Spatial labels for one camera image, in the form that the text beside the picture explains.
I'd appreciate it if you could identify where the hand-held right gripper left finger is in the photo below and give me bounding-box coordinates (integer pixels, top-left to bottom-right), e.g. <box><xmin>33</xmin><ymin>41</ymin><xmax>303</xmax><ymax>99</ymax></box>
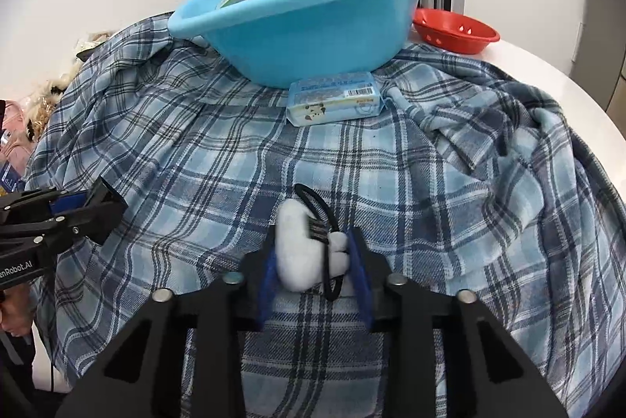
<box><xmin>56</xmin><ymin>229</ymin><xmax>279</xmax><ymax>418</ymax></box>

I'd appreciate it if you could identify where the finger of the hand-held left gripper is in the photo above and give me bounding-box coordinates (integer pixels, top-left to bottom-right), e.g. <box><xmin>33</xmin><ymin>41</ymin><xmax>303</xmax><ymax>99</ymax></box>
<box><xmin>0</xmin><ymin>186</ymin><xmax>89</xmax><ymax>223</ymax></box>
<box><xmin>27</xmin><ymin>176</ymin><xmax>129</xmax><ymax>247</ymax></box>

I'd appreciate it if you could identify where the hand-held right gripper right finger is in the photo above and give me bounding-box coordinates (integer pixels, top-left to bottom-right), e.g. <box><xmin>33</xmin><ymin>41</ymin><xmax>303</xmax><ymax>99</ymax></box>
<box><xmin>345</xmin><ymin>227</ymin><xmax>570</xmax><ymax>418</ymax></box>

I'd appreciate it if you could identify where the white plush hair tie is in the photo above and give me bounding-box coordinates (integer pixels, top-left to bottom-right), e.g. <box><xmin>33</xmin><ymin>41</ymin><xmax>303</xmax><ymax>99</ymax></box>
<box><xmin>276</xmin><ymin>184</ymin><xmax>350</xmax><ymax>301</ymax></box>

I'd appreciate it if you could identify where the pale blue tissue packet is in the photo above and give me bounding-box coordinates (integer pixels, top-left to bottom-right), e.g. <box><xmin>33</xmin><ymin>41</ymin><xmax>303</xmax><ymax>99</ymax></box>
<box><xmin>286</xmin><ymin>70</ymin><xmax>385</xmax><ymax>126</ymax></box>

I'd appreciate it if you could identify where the blue plastic basin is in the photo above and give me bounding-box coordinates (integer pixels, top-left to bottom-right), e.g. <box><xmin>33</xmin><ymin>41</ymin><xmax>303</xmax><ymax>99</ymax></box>
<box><xmin>167</xmin><ymin>0</ymin><xmax>448</xmax><ymax>89</ymax></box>

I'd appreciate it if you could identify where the person's left hand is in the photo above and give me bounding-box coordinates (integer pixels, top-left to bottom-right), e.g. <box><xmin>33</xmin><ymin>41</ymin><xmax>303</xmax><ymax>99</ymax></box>
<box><xmin>0</xmin><ymin>286</ymin><xmax>37</xmax><ymax>335</ymax></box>

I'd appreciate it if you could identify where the dark blue box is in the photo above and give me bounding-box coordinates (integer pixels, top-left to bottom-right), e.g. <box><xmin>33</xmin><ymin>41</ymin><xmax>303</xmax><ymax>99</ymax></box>
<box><xmin>0</xmin><ymin>161</ymin><xmax>23</xmax><ymax>194</ymax></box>

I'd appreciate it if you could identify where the pink bag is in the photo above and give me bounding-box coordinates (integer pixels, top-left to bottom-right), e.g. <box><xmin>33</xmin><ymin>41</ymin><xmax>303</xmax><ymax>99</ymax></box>
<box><xmin>0</xmin><ymin>102</ymin><xmax>30</xmax><ymax>169</ymax></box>

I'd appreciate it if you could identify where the blue plaid shirt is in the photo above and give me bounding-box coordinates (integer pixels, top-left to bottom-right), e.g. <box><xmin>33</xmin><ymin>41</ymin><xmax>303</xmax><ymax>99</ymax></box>
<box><xmin>24</xmin><ymin>11</ymin><xmax>626</xmax><ymax>418</ymax></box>

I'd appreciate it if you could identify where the snack bags pile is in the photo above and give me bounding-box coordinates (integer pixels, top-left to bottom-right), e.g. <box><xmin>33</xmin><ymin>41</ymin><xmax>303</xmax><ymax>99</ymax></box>
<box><xmin>24</xmin><ymin>73</ymin><xmax>74</xmax><ymax>140</ymax></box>

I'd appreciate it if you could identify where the clear plastic snack packet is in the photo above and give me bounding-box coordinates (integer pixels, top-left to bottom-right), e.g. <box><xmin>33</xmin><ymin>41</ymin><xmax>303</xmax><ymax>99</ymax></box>
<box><xmin>76</xmin><ymin>31</ymin><xmax>113</xmax><ymax>59</ymax></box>

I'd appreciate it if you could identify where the red plastic bowl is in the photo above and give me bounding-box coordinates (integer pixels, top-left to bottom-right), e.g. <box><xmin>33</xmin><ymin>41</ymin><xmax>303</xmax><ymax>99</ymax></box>
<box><xmin>412</xmin><ymin>8</ymin><xmax>500</xmax><ymax>55</ymax></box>

